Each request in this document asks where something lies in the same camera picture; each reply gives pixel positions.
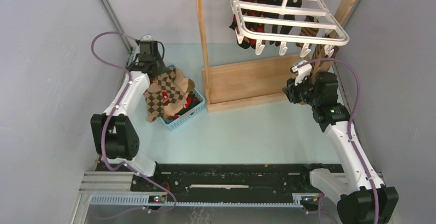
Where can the brown argyle sock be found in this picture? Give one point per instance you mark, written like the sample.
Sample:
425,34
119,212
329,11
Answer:
168,94

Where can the brown striped sock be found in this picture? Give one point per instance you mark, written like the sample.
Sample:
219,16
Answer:
309,31

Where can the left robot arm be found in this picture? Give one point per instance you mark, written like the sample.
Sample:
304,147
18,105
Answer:
115,137

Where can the black sock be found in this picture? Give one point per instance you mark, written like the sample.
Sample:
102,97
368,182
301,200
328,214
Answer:
284,29

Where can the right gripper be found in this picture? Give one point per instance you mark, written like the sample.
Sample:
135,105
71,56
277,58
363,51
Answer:
291,89

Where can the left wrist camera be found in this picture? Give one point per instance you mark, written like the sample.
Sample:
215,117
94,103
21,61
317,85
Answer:
147,37

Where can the white plastic clip hanger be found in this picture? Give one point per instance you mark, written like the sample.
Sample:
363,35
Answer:
305,23

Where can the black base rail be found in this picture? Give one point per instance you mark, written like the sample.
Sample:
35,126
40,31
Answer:
229,183

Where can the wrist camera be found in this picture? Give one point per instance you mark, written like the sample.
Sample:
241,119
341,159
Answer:
301,69
147,37

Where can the blue plastic basket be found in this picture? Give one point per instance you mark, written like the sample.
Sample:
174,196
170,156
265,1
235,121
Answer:
195,104

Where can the wooden hanger rack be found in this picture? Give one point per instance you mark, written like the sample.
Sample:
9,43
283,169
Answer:
259,81

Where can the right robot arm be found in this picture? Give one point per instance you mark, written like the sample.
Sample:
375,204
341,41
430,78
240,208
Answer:
364,197

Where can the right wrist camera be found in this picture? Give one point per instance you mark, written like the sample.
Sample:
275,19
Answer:
301,69

